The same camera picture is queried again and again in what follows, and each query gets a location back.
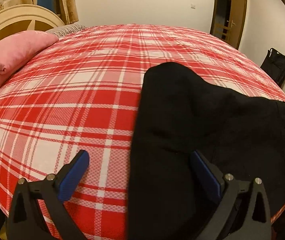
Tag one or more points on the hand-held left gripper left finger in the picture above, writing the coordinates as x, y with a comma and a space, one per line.
71, 177

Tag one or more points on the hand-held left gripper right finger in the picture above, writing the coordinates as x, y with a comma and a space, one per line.
206, 175

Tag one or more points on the black pants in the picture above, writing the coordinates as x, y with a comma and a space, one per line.
207, 142

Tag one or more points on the red plaid bed sheet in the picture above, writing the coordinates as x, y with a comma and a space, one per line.
70, 100

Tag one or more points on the black bag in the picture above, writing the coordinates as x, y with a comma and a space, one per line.
276, 66

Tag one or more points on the pink folded quilt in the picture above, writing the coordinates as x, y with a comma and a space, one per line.
10, 52

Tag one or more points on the grey striped pillow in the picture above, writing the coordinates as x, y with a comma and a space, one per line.
65, 29

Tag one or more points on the cream wooden headboard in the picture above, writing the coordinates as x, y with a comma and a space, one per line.
15, 22

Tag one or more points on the brown wooden door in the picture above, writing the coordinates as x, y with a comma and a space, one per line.
232, 10

